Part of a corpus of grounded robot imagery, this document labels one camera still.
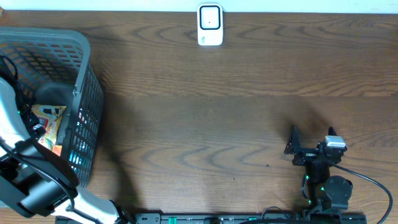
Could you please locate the yellow snack bag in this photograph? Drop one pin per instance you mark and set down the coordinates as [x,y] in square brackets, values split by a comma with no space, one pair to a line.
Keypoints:
[50,118]

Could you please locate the grey plastic basket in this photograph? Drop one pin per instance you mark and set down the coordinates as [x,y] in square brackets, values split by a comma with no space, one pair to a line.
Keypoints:
[54,69]

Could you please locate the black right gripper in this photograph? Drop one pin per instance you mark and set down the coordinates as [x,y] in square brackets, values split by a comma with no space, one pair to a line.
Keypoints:
[293,147]

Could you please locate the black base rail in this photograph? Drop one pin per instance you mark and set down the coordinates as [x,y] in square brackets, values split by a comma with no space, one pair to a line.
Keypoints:
[155,218]

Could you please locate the small orange packet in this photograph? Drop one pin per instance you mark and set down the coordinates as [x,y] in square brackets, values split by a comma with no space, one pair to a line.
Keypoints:
[57,149]

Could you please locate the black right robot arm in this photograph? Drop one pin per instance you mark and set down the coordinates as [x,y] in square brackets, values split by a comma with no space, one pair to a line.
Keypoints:
[326,193]

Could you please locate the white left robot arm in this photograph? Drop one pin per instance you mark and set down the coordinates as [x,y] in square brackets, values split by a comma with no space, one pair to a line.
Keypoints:
[43,183]

